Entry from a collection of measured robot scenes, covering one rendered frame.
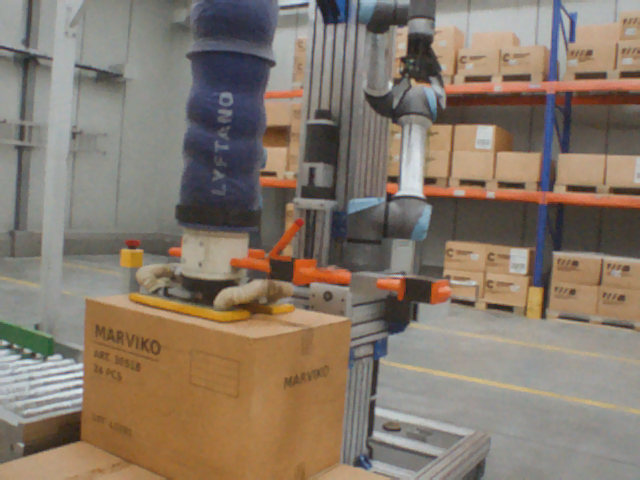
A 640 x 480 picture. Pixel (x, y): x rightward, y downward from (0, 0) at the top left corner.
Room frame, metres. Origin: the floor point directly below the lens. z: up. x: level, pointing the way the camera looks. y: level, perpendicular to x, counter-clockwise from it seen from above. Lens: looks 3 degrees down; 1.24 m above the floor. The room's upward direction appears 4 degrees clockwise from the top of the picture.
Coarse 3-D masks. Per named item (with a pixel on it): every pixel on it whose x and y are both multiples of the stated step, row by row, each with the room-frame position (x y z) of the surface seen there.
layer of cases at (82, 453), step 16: (64, 448) 1.65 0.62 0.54; (80, 448) 1.66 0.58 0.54; (96, 448) 1.67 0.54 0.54; (0, 464) 1.52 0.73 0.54; (16, 464) 1.53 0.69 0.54; (32, 464) 1.54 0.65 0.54; (48, 464) 1.54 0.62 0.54; (64, 464) 1.55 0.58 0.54; (80, 464) 1.56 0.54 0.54; (96, 464) 1.57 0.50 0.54; (112, 464) 1.58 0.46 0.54; (128, 464) 1.59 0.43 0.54; (336, 464) 1.70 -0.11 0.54
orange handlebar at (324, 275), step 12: (180, 252) 1.76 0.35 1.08; (252, 252) 1.91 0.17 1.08; (264, 252) 1.96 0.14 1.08; (240, 264) 1.64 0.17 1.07; (252, 264) 1.62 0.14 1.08; (264, 264) 1.60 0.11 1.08; (312, 276) 1.52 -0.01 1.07; (324, 276) 1.50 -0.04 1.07; (336, 276) 1.49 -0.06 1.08; (348, 276) 1.47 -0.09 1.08; (384, 288) 1.42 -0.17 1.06; (396, 288) 1.40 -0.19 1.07; (444, 288) 1.36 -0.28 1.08
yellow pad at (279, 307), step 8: (216, 296) 1.79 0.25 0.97; (232, 304) 1.75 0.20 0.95; (240, 304) 1.73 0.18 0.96; (248, 304) 1.72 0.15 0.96; (256, 304) 1.71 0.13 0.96; (264, 304) 1.71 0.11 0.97; (272, 304) 1.71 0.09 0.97; (280, 304) 1.74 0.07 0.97; (288, 304) 1.74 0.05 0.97; (264, 312) 1.69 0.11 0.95; (272, 312) 1.68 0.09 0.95; (280, 312) 1.70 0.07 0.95; (288, 312) 1.73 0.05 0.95
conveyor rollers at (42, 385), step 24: (0, 360) 2.46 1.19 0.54; (24, 360) 2.46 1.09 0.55; (48, 360) 2.54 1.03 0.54; (72, 360) 2.54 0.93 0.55; (0, 384) 2.18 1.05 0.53; (24, 384) 2.17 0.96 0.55; (48, 384) 2.24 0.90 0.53; (72, 384) 2.23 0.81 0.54; (24, 408) 1.97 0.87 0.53; (48, 408) 1.95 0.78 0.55
